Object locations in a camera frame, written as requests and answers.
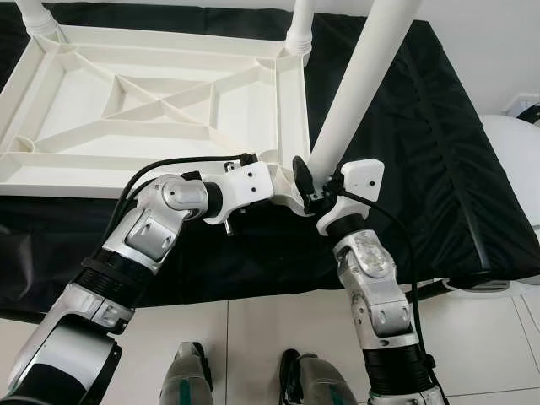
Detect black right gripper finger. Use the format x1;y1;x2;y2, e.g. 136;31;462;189
291;156;315;208

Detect white ribbed plastic table top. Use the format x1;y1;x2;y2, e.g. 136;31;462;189
0;24;313;216

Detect black quilted bench cover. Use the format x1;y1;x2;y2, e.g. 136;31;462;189
0;0;540;313

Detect black metal bench leg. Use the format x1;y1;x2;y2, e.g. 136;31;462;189
405;278;448;300

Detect silver robot left leg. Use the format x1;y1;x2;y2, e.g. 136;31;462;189
160;342;213;405

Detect silver robot leg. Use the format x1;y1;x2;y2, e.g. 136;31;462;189
278;348;355;405
160;342;213;405

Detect silver robot right leg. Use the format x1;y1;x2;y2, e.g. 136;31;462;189
278;348;355;405

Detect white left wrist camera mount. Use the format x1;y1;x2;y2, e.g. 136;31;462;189
207;160;275;224

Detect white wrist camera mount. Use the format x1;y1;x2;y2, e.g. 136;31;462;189
207;160;275;224
316;158;386;237

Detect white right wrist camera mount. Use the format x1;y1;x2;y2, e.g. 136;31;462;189
316;158;386;237

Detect wall socket with black plug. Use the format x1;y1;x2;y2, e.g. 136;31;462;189
506;97;540;123

